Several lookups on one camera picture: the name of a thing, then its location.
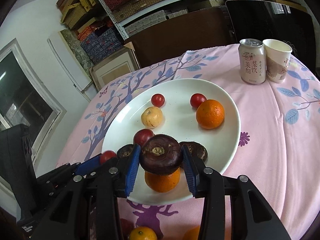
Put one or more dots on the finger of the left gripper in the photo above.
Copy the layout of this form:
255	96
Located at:
88	166

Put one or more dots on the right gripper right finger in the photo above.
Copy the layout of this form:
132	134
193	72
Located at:
251	214

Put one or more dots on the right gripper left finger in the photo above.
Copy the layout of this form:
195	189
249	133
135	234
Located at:
68	216

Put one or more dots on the dark purple fruit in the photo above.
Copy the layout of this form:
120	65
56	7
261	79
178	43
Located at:
161	155
196	149
125	151

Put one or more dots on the yellow orange tomato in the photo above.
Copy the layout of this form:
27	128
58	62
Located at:
142	233

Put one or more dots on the red plum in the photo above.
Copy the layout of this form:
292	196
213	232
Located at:
142	136

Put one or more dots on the large orange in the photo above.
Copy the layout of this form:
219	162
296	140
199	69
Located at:
162	183

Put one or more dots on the small red cherry tomato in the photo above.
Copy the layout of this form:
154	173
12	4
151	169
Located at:
158	100

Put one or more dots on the small orange mandarin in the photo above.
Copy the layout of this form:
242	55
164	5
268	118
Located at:
210	114

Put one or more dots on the pink deer tablecloth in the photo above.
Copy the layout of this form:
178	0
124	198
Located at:
269	132

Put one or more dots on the white board panel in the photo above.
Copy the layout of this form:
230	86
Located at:
68	62

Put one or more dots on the framed picture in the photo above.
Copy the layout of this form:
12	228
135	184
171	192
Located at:
119	63

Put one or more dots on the white plate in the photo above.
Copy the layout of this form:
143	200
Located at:
179	122

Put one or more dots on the pink drink can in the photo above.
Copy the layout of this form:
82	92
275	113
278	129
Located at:
252	61

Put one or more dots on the paper cup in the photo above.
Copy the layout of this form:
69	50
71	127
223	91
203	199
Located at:
278	55

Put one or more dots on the dark wooden cabinet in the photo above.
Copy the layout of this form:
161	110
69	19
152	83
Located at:
205	28

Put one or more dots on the window frame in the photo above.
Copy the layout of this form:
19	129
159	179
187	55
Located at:
26	100

